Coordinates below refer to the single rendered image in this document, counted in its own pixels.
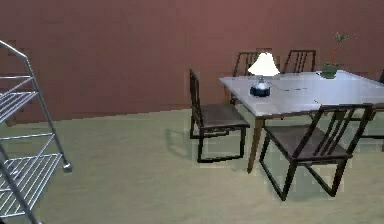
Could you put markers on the dark wooden dining chair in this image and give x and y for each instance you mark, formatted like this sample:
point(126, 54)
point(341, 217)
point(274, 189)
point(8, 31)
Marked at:
point(308, 141)
point(300, 61)
point(376, 113)
point(218, 116)
point(245, 61)

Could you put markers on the white shade table lamp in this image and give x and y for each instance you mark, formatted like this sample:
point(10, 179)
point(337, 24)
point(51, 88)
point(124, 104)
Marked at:
point(263, 68)

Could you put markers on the grey top dining table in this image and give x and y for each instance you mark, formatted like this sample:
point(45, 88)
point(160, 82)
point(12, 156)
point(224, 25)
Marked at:
point(333, 91)

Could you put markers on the green potted house plant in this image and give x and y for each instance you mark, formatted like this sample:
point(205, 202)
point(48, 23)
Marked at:
point(329, 69)

